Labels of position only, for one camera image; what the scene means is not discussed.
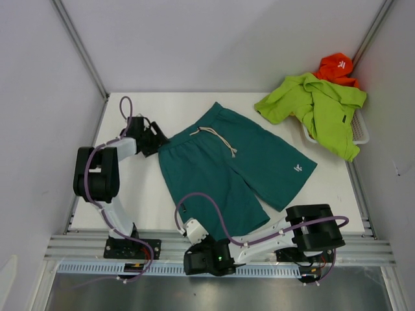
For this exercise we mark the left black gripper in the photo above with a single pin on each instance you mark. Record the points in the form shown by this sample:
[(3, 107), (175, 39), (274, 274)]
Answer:
[(161, 139)]

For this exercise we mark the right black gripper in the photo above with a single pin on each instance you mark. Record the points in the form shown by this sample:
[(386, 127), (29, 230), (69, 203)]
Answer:
[(196, 247)]

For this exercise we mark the teal green shorts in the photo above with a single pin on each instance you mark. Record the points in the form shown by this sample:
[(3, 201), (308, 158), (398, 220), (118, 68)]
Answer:
[(226, 166)]

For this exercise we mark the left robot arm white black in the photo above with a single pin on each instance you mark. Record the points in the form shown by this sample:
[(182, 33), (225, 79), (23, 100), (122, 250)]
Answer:
[(97, 178)]

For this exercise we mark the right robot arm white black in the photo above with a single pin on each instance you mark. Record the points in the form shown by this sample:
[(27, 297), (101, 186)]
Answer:
[(311, 229)]

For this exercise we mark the lime green shorts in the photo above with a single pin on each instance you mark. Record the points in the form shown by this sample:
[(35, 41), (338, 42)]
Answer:
[(324, 108)]

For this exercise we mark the orange shorts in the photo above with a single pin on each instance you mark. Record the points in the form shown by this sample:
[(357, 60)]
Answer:
[(336, 68)]

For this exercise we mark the white plastic basket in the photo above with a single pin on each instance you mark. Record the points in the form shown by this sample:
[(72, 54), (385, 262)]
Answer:
[(360, 129)]

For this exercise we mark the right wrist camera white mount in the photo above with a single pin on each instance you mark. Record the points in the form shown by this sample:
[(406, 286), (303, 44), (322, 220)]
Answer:
[(194, 231)]

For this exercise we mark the slotted grey cable duct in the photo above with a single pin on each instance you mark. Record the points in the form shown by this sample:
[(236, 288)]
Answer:
[(170, 269)]

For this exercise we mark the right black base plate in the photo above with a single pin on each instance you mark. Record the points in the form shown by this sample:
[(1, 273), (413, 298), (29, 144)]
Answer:
[(294, 256)]

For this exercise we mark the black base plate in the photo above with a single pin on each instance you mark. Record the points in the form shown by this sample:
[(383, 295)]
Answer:
[(125, 249), (294, 256)]

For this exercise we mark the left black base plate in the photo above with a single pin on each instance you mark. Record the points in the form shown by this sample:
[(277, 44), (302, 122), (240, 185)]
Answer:
[(125, 249)]

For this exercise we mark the aluminium rail frame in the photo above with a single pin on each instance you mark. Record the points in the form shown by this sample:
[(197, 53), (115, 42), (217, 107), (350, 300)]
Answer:
[(147, 201)]

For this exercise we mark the left corner aluminium post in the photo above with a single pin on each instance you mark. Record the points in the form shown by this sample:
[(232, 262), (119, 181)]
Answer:
[(79, 46)]

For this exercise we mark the corner aluminium post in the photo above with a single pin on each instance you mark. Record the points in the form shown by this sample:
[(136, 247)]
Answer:
[(79, 46), (374, 28)]

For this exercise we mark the right corner aluminium post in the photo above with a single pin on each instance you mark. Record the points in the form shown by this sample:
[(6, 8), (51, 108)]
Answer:
[(374, 28)]

